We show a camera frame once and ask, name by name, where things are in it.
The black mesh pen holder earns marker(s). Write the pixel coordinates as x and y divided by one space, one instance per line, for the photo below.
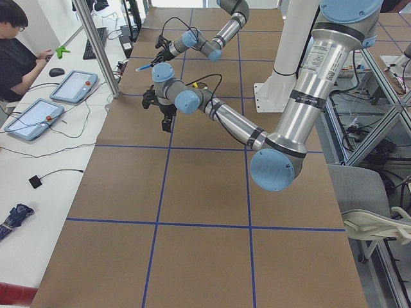
202 88

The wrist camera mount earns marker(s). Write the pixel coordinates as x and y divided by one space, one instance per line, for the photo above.
150 98
161 42

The grey office chair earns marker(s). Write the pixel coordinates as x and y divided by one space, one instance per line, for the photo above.
364 206

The black computer mouse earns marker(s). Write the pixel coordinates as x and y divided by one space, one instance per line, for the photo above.
54 72

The small black square device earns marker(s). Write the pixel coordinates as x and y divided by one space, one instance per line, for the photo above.
35 181

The seated person black shirt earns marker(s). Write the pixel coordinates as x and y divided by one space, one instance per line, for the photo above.
19 66

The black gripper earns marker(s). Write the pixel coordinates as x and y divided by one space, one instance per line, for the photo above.
165 53
167 111

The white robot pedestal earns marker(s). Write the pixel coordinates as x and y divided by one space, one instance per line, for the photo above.
272 95

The blue marker pen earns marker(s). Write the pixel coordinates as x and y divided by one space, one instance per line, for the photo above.
144 67

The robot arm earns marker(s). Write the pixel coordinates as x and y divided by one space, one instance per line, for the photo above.
341 28
193 38

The near teach pendant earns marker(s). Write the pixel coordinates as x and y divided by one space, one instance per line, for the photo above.
35 120

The blue folded umbrella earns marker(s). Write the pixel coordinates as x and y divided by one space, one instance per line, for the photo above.
15 218

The far teach pendant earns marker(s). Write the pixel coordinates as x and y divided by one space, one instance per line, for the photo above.
74 87

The aluminium frame post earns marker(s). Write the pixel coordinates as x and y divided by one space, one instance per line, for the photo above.
91 32

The green plastic tool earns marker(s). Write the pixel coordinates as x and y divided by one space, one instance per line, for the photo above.
61 50

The teach pendant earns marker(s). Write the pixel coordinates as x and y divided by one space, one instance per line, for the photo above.
74 87
35 120

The brown table mat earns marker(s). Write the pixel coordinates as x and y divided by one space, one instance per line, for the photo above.
175 220

